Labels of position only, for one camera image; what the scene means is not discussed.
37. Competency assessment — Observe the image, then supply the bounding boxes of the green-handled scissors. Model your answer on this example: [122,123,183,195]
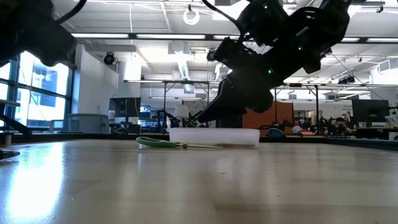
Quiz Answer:
[136,136,223,149]

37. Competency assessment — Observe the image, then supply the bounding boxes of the black metal rack frame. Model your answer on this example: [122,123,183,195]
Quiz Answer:
[273,83,320,125]
[123,80,212,131]

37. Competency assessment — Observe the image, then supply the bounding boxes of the orange partition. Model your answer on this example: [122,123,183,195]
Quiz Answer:
[242,101,295,130]

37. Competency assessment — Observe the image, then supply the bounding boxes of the large window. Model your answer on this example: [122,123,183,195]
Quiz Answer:
[0,51,73,131]

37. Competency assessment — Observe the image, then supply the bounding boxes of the clear plastic supply box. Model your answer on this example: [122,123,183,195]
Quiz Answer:
[169,127,261,148]

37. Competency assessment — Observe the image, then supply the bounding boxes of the long ceiling light bar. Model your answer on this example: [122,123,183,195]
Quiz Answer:
[71,32,398,44]

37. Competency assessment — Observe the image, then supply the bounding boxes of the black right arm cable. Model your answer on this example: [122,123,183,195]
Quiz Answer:
[201,0,246,35]

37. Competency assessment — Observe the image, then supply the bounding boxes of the white table lamp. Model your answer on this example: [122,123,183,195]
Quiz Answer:
[173,104,190,128]

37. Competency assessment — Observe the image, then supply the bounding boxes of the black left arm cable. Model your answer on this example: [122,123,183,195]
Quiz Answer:
[55,0,88,24]

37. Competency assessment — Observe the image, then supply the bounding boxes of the white cable coil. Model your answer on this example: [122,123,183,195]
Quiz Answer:
[182,7,200,26]

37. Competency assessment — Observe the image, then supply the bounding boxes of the black aluminium table frame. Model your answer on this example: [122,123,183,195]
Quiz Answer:
[0,132,398,152]

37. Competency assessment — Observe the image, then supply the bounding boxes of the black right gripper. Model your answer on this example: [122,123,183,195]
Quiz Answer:
[196,37,280,123]

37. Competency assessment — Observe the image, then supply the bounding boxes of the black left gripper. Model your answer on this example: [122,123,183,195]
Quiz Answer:
[0,0,77,67]

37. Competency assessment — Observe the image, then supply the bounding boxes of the black monitor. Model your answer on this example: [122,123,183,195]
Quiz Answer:
[351,99,390,124]
[108,97,142,118]

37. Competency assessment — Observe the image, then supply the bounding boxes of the grey round tub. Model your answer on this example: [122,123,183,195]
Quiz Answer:
[67,113,110,134]

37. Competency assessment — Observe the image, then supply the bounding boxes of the black pen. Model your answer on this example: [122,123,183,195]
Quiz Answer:
[0,149,21,161]

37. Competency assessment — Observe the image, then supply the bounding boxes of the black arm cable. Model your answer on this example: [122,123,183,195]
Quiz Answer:
[55,0,88,24]
[201,0,246,35]

